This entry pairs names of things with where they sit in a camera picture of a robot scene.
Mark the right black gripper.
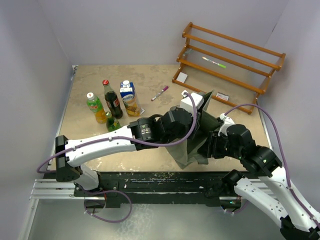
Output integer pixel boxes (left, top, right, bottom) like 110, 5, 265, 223
197, 130, 243, 159

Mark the green canvas bag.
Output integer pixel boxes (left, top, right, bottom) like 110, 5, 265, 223
166, 91, 220, 170

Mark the blue white beverage carton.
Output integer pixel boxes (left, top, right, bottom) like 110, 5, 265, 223
119, 80, 145, 117

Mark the glass cola bottle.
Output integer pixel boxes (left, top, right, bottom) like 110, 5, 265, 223
102, 79, 123, 119

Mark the green bottle white cap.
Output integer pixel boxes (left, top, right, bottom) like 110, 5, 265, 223
86, 92, 107, 124

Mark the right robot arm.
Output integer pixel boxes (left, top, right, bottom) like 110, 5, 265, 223
198, 124, 320, 240

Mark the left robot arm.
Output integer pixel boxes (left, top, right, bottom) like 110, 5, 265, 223
55, 107, 201, 196

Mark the small red white packet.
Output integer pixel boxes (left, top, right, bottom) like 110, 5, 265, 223
216, 92, 229, 101

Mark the wooden shelf rack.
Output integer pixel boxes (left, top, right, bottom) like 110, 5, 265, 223
172, 22, 286, 107

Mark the purple marker pen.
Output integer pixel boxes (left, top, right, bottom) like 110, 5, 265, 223
151, 86, 169, 102

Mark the white card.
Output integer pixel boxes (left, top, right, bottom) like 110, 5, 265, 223
176, 72, 188, 83

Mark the green marker pen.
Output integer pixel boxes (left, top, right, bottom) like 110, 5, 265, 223
202, 56, 226, 69

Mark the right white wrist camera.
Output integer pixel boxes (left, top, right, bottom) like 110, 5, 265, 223
218, 113, 235, 136

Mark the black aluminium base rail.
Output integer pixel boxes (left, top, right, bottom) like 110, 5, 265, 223
29, 171, 287, 208

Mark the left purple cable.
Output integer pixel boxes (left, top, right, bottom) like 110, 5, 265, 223
36, 91, 198, 222

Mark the purple cable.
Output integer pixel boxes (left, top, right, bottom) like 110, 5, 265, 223
222, 103, 320, 228
36, 91, 198, 222

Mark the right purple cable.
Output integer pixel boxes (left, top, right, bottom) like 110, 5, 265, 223
222, 103, 320, 228

